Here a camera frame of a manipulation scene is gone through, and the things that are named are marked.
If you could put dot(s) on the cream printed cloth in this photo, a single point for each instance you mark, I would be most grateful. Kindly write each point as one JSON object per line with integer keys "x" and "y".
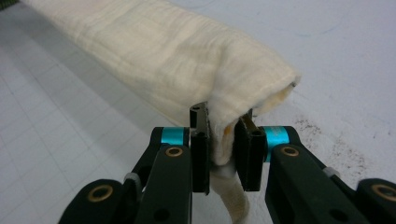
{"x": 155, "y": 56}

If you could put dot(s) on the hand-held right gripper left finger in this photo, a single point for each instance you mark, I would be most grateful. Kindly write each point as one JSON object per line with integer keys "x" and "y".
{"x": 200, "y": 155}

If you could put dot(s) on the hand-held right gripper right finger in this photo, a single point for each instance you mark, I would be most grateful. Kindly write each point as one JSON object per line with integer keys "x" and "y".
{"x": 250, "y": 155}

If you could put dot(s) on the white grid mat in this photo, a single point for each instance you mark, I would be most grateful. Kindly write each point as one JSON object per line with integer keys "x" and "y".
{"x": 62, "y": 124}

